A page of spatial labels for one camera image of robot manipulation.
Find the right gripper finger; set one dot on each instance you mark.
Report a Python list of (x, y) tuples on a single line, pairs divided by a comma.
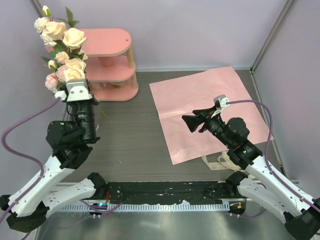
[(193, 121), (204, 112)]

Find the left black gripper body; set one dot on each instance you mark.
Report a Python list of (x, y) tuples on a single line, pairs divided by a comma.
[(84, 113)]

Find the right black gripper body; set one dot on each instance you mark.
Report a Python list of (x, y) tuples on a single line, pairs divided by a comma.
[(214, 124)]

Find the cream printed ribbon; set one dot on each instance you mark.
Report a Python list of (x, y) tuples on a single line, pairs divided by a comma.
[(223, 162)]

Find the pink peony flower stem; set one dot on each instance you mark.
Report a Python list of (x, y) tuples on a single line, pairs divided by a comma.
[(55, 80)]

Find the pink flower bouquet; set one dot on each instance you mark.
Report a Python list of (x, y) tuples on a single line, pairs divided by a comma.
[(70, 40)]

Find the cream rose flower stem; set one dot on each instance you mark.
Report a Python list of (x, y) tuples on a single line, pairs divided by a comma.
[(57, 59)]

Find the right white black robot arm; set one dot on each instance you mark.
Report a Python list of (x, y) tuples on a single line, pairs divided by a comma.
[(257, 180)]

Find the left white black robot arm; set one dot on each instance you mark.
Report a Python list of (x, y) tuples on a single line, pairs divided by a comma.
[(71, 143)]

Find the pink mug on shelf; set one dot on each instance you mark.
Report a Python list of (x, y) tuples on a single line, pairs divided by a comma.
[(98, 85)]

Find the orange patterned bowl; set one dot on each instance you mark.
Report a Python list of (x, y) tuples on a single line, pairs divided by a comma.
[(118, 84)]

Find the pink three-tier shelf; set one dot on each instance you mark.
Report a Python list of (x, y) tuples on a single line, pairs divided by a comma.
[(111, 68)]

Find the pink cup on shelf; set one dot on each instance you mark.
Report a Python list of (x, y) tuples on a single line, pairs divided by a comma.
[(106, 61)]

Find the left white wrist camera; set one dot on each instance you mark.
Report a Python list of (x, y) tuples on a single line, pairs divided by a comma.
[(76, 90)]

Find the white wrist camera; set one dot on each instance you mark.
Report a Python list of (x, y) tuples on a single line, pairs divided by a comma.
[(220, 104), (76, 90)]

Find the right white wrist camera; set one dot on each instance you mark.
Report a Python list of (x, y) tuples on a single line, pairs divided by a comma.
[(220, 104)]

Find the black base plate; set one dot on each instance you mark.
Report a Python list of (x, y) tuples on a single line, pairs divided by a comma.
[(169, 192)]

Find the aluminium frame rail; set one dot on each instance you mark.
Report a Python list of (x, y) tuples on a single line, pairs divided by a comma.
[(162, 206)]

